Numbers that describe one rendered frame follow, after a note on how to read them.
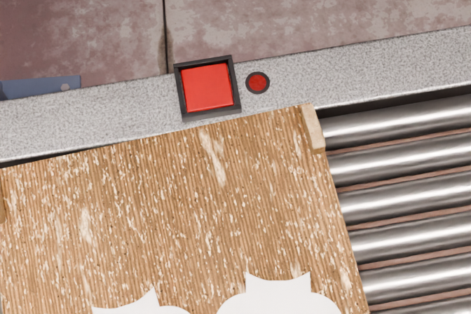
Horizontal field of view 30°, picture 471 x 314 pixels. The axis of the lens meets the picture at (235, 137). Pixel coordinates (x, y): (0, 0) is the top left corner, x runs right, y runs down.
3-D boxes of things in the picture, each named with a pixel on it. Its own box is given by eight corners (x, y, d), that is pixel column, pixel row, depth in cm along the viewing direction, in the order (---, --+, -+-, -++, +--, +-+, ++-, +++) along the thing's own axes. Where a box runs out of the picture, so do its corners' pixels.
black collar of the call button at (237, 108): (173, 69, 113) (172, 63, 112) (231, 59, 114) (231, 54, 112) (182, 123, 111) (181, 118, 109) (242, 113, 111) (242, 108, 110)
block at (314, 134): (298, 113, 109) (300, 104, 106) (313, 110, 109) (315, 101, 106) (310, 157, 107) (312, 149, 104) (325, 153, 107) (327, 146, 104)
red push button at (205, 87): (180, 73, 113) (179, 69, 112) (226, 66, 113) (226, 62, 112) (188, 116, 111) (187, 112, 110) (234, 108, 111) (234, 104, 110)
